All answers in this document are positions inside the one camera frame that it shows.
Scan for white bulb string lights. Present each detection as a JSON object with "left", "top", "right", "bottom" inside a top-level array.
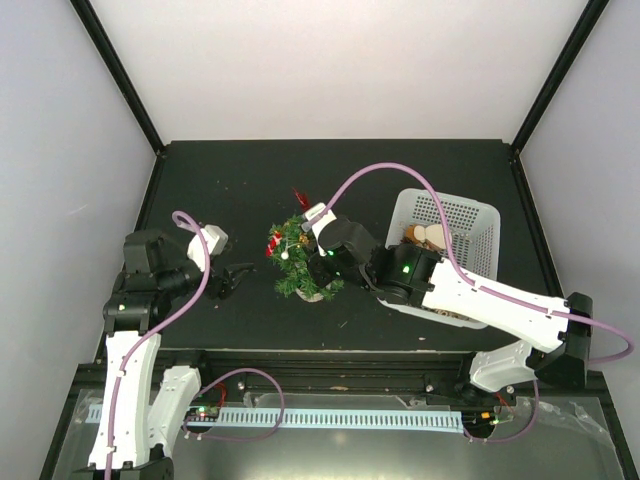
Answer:
[{"left": 280, "top": 242, "right": 301, "bottom": 261}]

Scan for small green christmas tree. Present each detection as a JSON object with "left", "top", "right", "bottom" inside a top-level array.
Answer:
[{"left": 265, "top": 215, "right": 344, "bottom": 303}]

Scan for red bell ornament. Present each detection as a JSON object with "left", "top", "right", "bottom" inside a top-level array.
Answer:
[{"left": 266, "top": 231, "right": 283, "bottom": 257}]

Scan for red star tree topper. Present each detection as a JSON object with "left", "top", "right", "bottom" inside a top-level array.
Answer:
[{"left": 293, "top": 188, "right": 311, "bottom": 212}]

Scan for white plastic basket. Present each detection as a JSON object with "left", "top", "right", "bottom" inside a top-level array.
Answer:
[{"left": 382, "top": 188, "right": 501, "bottom": 330}]

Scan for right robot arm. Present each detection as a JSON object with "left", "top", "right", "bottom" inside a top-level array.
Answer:
[{"left": 307, "top": 215, "right": 592, "bottom": 403}]

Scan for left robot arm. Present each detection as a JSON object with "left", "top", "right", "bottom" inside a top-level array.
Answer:
[{"left": 70, "top": 225, "right": 253, "bottom": 479}]

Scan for wooden snowman ornament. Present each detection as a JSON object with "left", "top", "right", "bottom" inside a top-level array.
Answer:
[{"left": 402, "top": 224, "right": 446, "bottom": 252}]

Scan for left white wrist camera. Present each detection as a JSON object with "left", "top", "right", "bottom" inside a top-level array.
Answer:
[{"left": 187, "top": 224, "right": 229, "bottom": 272}]

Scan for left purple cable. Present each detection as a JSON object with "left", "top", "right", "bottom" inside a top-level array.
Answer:
[{"left": 102, "top": 210, "right": 286, "bottom": 480}]

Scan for purple cable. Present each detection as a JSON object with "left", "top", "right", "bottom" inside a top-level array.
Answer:
[
  {"left": 307, "top": 162, "right": 636, "bottom": 445},
  {"left": 102, "top": 210, "right": 286, "bottom": 480}
]

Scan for light blue cable duct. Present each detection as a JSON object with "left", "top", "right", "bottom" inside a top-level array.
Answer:
[{"left": 87, "top": 403, "right": 465, "bottom": 435}]

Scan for left black frame post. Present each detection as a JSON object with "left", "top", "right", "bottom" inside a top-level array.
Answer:
[{"left": 70, "top": 0, "right": 166, "bottom": 156}]

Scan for black frame post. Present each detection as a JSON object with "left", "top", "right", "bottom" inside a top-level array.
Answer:
[
  {"left": 511, "top": 0, "right": 609, "bottom": 155},
  {"left": 70, "top": 0, "right": 166, "bottom": 156}
]

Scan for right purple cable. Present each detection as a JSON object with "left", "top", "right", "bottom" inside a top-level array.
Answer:
[{"left": 307, "top": 162, "right": 636, "bottom": 445}]

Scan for right black frame post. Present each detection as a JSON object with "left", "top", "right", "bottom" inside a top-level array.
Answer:
[{"left": 511, "top": 0, "right": 609, "bottom": 155}]

